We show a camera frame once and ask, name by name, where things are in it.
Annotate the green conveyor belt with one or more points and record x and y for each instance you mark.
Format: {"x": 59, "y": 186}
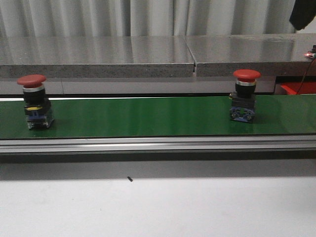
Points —
{"x": 154, "y": 117}

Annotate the white pleated curtain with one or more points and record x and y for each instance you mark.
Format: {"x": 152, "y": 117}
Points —
{"x": 42, "y": 18}

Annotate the grey granite counter slab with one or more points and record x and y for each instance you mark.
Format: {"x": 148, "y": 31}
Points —
{"x": 96, "y": 57}
{"x": 271, "y": 54}

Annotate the red mushroom push button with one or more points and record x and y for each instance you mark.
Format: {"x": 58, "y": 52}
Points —
{"x": 243, "y": 98}
{"x": 37, "y": 107}

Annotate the aluminium conveyor frame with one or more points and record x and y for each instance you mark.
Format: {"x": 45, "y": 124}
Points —
{"x": 157, "y": 148}

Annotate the red plastic tray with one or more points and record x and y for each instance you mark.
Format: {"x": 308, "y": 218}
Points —
{"x": 293, "y": 88}

